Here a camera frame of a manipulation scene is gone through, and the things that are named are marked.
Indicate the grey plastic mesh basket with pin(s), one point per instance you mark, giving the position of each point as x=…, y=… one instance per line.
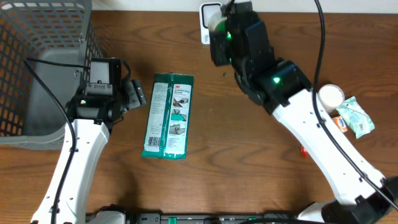
x=57, y=40

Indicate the white barcode scanner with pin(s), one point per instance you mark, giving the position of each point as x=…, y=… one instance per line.
x=206, y=10

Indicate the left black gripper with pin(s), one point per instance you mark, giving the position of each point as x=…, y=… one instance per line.
x=135, y=91

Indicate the white round tub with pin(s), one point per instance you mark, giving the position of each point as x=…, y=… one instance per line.
x=331, y=97

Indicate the green lid jar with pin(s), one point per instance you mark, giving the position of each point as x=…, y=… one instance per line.
x=217, y=22

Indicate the red stick packet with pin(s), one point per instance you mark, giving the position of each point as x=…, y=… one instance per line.
x=304, y=152

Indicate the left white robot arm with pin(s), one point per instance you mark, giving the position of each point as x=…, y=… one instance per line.
x=97, y=105

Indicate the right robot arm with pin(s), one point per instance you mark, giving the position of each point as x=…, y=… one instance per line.
x=362, y=194

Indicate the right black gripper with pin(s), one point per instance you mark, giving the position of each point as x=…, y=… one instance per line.
x=224, y=44

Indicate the orange Kleenex tissue pack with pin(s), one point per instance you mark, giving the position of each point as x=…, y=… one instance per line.
x=340, y=123

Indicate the green 3M gloves pack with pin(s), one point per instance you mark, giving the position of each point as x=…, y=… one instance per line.
x=169, y=114

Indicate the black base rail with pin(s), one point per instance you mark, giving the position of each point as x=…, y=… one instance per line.
x=116, y=214

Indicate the light green snack packet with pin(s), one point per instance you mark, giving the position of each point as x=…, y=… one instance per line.
x=355, y=117

